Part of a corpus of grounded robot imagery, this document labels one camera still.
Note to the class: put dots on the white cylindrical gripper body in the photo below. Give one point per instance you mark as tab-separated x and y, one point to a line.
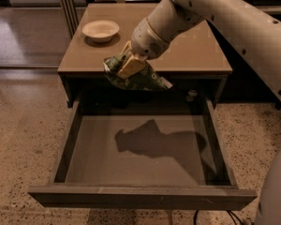
145	42

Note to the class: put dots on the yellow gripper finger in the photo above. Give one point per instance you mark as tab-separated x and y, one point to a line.
127	49
134	64

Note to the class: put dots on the green jalapeno chip bag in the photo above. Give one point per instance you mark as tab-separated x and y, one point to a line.
146	79

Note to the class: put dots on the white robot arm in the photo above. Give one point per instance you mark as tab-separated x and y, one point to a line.
255	35

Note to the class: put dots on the brown cabinet with glass top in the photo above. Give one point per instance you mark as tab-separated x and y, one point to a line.
193	55

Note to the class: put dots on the open grey top drawer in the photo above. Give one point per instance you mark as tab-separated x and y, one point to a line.
165	153

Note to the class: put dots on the white ceramic bowl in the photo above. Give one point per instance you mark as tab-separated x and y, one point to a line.
101	31

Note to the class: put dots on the small round cabinet knob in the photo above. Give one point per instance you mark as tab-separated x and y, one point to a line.
191	94

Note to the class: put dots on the metal railing posts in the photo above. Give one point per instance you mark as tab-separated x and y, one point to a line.
70	13

